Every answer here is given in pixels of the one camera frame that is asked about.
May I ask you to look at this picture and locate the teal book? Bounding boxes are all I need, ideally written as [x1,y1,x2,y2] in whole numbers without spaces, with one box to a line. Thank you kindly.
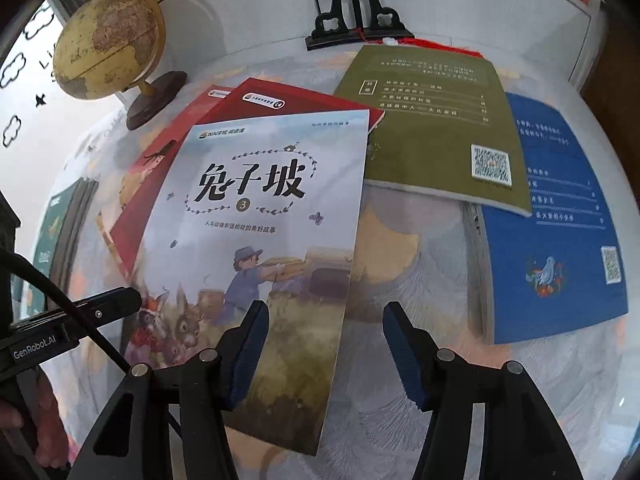
[13,178,99,321]

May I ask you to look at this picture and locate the white rabbit hill book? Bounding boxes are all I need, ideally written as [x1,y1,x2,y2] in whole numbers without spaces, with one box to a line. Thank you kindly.
[125,110,370,455]

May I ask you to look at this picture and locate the person's left hand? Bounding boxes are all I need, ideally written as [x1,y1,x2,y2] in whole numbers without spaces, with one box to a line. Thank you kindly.
[1,367,70,469]

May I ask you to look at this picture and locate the blue bird back-cover book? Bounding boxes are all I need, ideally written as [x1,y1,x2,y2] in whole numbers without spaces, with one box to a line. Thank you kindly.
[464,93,628,344]

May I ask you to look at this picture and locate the red portrait cover book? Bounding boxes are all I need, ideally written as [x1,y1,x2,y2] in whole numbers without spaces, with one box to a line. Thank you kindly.
[101,84,231,261]

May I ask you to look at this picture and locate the grey ginkgo pattern table mat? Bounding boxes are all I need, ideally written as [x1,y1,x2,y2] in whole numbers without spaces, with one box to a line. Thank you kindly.
[39,44,640,480]

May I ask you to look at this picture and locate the yellow desk globe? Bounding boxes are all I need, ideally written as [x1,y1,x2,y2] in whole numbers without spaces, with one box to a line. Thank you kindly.
[53,0,188,131]

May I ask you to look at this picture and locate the olive green book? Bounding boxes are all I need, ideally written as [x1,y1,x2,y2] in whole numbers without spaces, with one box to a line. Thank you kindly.
[334,44,532,218]

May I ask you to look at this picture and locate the dark red nursery rhyme book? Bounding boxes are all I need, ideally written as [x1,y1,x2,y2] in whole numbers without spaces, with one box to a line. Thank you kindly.
[119,78,383,286]

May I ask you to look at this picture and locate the black cable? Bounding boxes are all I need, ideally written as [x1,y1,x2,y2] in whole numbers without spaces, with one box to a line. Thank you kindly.
[0,246,184,441]

